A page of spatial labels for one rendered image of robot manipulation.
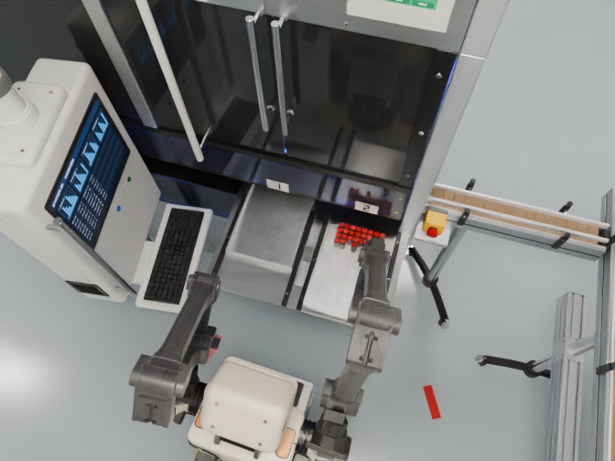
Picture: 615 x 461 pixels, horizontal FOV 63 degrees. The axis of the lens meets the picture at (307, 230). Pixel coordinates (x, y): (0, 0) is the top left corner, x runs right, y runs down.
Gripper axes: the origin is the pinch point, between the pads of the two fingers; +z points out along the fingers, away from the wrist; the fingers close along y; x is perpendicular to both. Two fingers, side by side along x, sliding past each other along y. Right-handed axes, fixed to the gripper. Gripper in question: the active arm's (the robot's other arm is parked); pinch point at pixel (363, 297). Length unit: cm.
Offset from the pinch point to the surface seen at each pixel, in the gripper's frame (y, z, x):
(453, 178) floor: 142, 86, -35
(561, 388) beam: 12, 52, -84
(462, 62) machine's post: 24, -75, -8
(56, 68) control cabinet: 18, -51, 100
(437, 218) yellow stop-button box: 38.0, -1.5, -18.5
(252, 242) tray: 19, 16, 46
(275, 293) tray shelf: 2.8, 19.4, 31.2
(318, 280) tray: 11.6, 17.8, 17.7
